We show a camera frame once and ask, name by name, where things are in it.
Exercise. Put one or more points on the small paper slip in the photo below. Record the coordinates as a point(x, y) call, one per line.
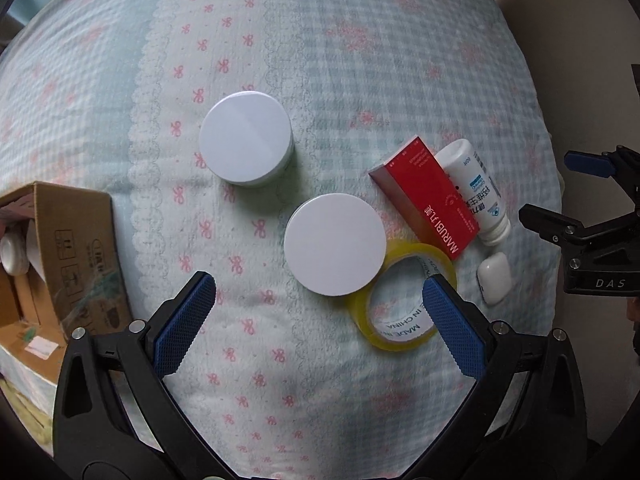
point(37, 346)

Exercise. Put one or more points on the white round jar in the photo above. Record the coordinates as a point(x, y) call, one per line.
point(334, 242)
point(245, 137)

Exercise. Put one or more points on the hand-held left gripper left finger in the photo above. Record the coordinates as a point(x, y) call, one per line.
point(182, 325)

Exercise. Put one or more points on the white paper roll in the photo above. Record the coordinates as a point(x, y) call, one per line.
point(37, 252)

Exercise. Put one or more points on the brown cardboard box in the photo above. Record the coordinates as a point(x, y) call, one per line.
point(75, 250)

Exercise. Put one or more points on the small white jar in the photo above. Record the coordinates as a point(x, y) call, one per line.
point(12, 256)

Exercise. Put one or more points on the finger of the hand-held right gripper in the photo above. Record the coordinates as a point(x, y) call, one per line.
point(550, 222)
point(585, 162)

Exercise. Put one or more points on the red carton box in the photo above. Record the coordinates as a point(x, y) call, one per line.
point(430, 200)

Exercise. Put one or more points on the white plastic bottle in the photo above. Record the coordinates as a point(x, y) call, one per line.
point(480, 192)

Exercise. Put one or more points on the white earbud case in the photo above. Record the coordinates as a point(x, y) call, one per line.
point(494, 280)

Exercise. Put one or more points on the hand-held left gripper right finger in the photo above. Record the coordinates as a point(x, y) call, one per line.
point(452, 330)

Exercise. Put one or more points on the yellow clear tape roll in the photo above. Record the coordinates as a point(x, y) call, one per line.
point(372, 322)

